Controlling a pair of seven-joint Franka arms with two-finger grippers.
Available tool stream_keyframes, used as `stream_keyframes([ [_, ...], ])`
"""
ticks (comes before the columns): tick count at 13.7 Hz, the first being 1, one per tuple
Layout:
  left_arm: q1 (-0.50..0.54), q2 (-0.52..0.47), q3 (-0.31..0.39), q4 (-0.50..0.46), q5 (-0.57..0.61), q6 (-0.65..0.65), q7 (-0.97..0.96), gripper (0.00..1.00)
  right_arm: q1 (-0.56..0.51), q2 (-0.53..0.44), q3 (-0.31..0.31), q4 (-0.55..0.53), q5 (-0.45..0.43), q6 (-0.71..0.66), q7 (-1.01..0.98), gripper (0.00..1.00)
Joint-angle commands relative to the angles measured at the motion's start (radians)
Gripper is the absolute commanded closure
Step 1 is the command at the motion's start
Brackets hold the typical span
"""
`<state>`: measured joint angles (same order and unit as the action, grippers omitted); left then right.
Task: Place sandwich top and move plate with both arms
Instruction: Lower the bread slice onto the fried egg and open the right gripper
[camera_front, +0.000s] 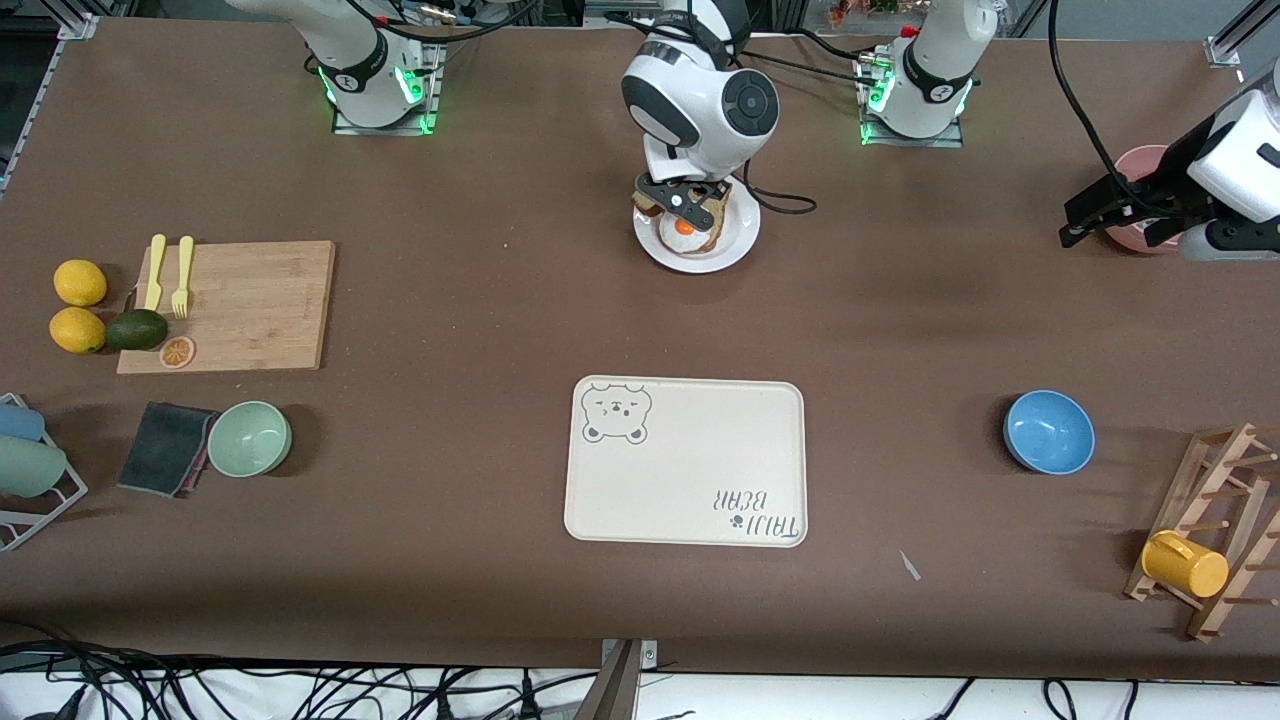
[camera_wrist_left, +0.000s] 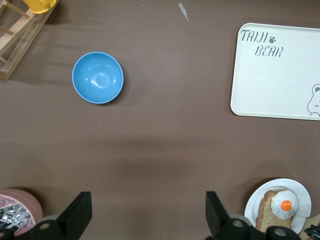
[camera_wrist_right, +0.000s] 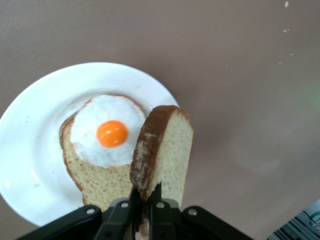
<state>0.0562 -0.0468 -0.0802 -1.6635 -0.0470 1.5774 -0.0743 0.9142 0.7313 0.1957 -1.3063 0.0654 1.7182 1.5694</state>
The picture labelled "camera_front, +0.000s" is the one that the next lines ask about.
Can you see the grey metal post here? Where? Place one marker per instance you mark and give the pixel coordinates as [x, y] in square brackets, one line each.
[615, 685]

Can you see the pale green cup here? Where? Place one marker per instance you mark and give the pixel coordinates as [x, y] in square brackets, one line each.
[28, 467]

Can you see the brown bread slice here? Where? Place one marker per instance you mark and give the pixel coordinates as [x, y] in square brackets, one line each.
[645, 207]
[712, 240]

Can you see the pale green bowl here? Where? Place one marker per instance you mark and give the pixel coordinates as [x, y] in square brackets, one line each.
[249, 438]

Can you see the clear box of snacks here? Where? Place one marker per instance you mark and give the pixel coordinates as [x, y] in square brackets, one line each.
[860, 10]

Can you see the cream tray with bear print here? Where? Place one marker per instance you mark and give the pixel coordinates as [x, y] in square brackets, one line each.
[690, 470]

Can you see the pink cloth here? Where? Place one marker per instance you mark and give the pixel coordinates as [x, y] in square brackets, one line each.
[202, 465]

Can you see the wooden mug rack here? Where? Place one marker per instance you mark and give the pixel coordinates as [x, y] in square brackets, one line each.
[1215, 480]

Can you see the grey paper scrap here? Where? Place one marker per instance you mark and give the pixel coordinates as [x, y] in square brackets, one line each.
[909, 566]

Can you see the aluminium frame bracket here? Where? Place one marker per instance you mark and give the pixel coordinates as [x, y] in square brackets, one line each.
[80, 20]
[1235, 35]

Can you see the white round plate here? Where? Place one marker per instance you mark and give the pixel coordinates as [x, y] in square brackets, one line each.
[745, 235]

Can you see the yellow mug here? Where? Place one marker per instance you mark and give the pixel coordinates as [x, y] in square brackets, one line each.
[1185, 565]

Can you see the pink bowl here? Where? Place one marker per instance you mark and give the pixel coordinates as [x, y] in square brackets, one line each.
[1128, 240]

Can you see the yellow plastic fork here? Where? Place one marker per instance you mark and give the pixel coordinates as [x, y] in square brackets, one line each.
[183, 275]

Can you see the dark grey cloth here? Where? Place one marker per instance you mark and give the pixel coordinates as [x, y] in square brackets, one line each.
[160, 448]

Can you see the toy orange slice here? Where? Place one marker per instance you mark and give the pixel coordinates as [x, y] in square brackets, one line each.
[177, 352]

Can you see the wooden cutting board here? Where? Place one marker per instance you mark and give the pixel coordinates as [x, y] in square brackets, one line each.
[250, 310]

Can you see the yellow lemon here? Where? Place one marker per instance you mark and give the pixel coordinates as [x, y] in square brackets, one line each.
[80, 282]
[77, 330]

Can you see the blue cup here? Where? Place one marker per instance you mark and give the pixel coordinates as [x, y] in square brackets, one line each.
[18, 422]

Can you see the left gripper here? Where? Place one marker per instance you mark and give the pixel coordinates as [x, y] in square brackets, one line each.
[1174, 171]

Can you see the blue bowl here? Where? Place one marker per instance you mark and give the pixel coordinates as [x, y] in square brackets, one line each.
[1050, 430]

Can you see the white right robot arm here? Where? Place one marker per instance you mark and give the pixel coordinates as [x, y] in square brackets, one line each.
[690, 105]

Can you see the yellow plastic knife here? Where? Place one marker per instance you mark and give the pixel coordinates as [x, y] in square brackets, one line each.
[155, 270]

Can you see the toy fried egg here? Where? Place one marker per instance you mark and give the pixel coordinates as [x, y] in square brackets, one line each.
[683, 230]

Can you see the green avocado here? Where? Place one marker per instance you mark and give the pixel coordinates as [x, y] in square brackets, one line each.
[136, 330]

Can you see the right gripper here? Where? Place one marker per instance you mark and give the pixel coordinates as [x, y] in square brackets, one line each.
[715, 189]

